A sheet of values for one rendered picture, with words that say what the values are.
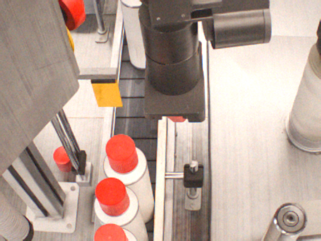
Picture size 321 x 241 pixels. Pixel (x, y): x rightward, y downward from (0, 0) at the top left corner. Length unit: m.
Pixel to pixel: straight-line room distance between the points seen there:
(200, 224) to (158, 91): 0.29
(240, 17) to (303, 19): 0.56
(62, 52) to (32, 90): 0.03
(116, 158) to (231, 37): 0.18
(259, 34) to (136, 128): 0.36
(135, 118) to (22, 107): 0.51
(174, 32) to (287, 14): 0.59
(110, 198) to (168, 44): 0.17
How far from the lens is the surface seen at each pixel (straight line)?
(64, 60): 0.29
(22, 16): 0.24
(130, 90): 0.81
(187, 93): 0.52
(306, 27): 0.99
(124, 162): 0.52
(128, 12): 0.72
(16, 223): 0.47
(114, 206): 0.50
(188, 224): 0.75
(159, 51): 0.46
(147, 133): 0.76
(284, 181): 0.73
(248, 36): 0.46
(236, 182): 0.72
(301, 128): 0.72
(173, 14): 0.41
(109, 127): 0.68
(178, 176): 0.69
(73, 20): 0.31
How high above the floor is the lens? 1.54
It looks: 60 degrees down
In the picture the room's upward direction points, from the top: 7 degrees counter-clockwise
